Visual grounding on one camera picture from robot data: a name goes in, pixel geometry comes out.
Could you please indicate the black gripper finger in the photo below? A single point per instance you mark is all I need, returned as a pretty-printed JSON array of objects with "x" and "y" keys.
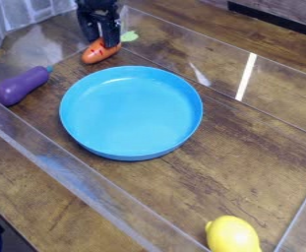
[
  {"x": 90, "y": 27},
  {"x": 110, "y": 31}
]

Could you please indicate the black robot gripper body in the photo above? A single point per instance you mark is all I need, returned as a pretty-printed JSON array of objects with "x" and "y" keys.
[{"x": 100, "y": 9}]

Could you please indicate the orange toy carrot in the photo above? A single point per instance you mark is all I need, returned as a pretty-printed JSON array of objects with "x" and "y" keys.
[{"x": 96, "y": 52}]

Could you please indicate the blue round plastic tray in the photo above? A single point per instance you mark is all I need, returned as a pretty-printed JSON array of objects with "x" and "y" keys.
[{"x": 131, "y": 112}]

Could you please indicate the purple toy eggplant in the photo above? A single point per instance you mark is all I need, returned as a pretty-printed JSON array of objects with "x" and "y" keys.
[{"x": 15, "y": 88}]

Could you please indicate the black baseboard strip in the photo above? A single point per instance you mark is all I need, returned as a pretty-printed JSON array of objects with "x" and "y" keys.
[{"x": 266, "y": 17}]

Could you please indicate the clear acrylic barrier panel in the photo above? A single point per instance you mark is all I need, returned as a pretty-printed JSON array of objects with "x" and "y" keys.
[{"x": 239, "y": 167}]

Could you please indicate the yellow toy lemon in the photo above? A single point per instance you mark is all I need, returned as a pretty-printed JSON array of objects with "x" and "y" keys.
[{"x": 230, "y": 234}]

